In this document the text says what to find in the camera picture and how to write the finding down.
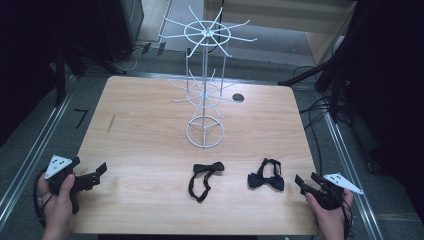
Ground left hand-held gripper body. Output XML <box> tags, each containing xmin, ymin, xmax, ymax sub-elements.
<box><xmin>44</xmin><ymin>154</ymin><xmax>102</xmax><ymax>215</ymax></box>

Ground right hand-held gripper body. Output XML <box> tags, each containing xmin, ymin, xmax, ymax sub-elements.
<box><xmin>310</xmin><ymin>172</ymin><xmax>365</xmax><ymax>211</ymax></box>

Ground black bow tie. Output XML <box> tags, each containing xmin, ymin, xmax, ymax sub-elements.
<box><xmin>187</xmin><ymin>161</ymin><xmax>226</xmax><ymax>204</ymax></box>
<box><xmin>247</xmin><ymin>157</ymin><xmax>286</xmax><ymax>192</ymax></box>

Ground white wire display rack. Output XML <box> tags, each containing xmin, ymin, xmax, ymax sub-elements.
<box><xmin>157</xmin><ymin>4</ymin><xmax>259</xmax><ymax>150</ymax></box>

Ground person's right hand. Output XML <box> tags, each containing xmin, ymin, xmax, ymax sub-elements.
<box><xmin>304</xmin><ymin>189</ymin><xmax>355</xmax><ymax>233</ymax></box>

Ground person's left hand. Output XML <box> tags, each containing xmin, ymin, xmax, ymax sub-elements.
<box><xmin>37</xmin><ymin>173</ymin><xmax>80</xmax><ymax>233</ymax></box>

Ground black floor tape mark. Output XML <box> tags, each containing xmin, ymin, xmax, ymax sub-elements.
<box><xmin>73</xmin><ymin>108</ymin><xmax>90</xmax><ymax>130</ymax></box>

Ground black metal stand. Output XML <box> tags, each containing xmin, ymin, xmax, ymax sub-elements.
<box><xmin>53</xmin><ymin>41</ymin><xmax>128</xmax><ymax>108</ymax></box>
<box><xmin>277</xmin><ymin>49</ymin><xmax>355</xmax><ymax>125</ymax></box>

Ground dark cabinet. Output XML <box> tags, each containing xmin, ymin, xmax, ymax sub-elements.
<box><xmin>98</xmin><ymin>0</ymin><xmax>146</xmax><ymax>63</ymax></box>

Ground light wooden platform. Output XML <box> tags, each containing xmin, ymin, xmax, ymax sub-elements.
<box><xmin>203</xmin><ymin>0</ymin><xmax>358</xmax><ymax>66</ymax></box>

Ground metal floor rail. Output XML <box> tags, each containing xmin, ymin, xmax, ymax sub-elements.
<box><xmin>323</xmin><ymin>112</ymin><xmax>385</xmax><ymax>240</ymax></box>
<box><xmin>0</xmin><ymin>75</ymin><xmax>77</xmax><ymax>222</ymax></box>

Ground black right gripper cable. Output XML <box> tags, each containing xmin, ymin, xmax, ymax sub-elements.
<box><xmin>342</xmin><ymin>198</ymin><xmax>355</xmax><ymax>240</ymax></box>

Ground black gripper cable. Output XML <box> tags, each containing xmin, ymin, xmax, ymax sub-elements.
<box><xmin>32</xmin><ymin>169</ymin><xmax>48</xmax><ymax>229</ymax></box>
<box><xmin>342</xmin><ymin>198</ymin><xmax>355</xmax><ymax>240</ymax></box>

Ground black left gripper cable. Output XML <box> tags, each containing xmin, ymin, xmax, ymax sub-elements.
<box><xmin>32</xmin><ymin>169</ymin><xmax>48</xmax><ymax>229</ymax></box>

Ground black floor cables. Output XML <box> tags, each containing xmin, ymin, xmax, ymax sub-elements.
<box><xmin>292</xmin><ymin>64</ymin><xmax>342</xmax><ymax>188</ymax></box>

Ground white floor cable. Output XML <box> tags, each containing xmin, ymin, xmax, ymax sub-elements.
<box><xmin>121</xmin><ymin>45</ymin><xmax>145</xmax><ymax>72</ymax></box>

